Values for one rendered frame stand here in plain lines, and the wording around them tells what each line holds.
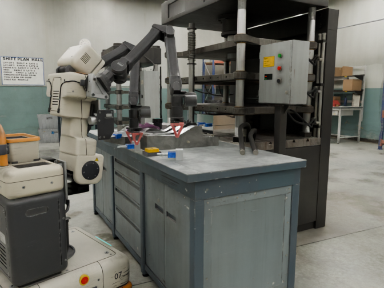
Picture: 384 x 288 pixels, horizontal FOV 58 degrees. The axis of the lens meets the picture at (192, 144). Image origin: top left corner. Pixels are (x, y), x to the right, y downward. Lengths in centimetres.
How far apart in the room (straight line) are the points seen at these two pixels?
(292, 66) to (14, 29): 775
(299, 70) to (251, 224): 107
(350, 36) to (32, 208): 893
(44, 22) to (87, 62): 745
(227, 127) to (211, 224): 147
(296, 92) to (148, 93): 444
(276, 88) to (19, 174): 160
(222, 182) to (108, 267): 76
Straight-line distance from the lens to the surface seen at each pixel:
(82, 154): 189
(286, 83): 230
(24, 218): 166
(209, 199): 155
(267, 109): 271
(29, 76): 916
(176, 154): 173
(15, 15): 934
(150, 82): 647
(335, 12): 311
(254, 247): 180
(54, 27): 933
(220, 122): 289
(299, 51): 234
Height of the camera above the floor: 113
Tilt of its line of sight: 8 degrees down
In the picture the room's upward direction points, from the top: straight up
